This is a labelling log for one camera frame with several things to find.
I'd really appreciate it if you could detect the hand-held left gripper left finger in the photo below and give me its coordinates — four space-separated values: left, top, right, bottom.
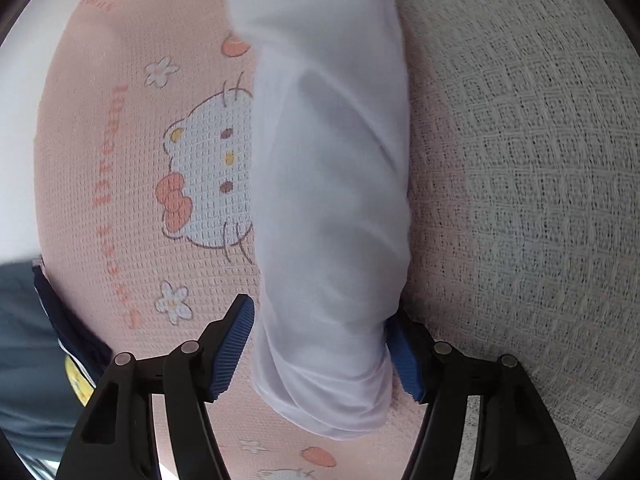
55 294 256 480

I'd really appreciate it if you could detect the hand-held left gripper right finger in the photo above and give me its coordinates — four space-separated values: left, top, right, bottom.
384 307 576 480

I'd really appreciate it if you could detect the white shirt with navy trim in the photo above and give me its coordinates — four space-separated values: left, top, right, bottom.
222 0 413 442

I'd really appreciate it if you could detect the yellow plush toy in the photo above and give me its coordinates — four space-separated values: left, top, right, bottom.
65 357 96 403

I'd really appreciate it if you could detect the dark grey garment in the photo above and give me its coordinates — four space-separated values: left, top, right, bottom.
0 260 81 456

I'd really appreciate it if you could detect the pink cat-print blanket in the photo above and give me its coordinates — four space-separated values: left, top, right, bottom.
0 0 640 480

